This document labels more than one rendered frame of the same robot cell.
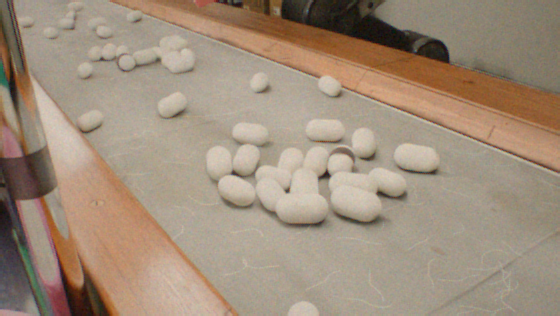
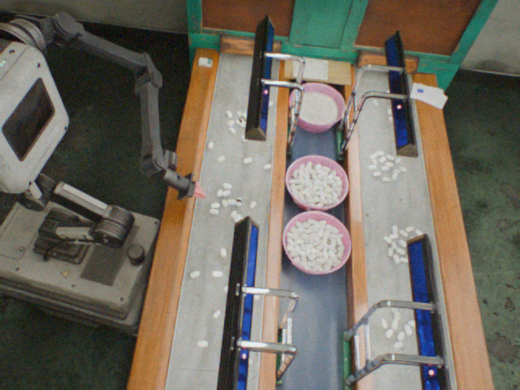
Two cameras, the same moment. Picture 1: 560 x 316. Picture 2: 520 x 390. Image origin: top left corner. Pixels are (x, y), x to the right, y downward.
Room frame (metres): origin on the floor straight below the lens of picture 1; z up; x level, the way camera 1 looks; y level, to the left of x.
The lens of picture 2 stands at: (1.49, 0.76, 2.36)
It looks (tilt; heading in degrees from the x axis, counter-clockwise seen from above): 58 degrees down; 210
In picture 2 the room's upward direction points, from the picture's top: 9 degrees clockwise
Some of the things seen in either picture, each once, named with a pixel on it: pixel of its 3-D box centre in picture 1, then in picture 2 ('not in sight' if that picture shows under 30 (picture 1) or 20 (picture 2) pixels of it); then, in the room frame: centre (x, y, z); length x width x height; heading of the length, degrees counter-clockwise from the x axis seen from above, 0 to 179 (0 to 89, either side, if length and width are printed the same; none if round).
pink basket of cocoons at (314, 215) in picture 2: not in sight; (314, 245); (0.66, 0.56, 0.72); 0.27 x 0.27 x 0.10
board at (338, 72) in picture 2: not in sight; (317, 70); (-0.12, 0.04, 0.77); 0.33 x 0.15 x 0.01; 124
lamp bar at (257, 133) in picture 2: not in sight; (261, 73); (0.36, 0.03, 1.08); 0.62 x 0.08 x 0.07; 34
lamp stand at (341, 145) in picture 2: not in sight; (369, 117); (0.09, 0.43, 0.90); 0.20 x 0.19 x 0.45; 34
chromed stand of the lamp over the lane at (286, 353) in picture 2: not in sight; (261, 338); (1.12, 0.63, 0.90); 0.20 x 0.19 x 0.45; 34
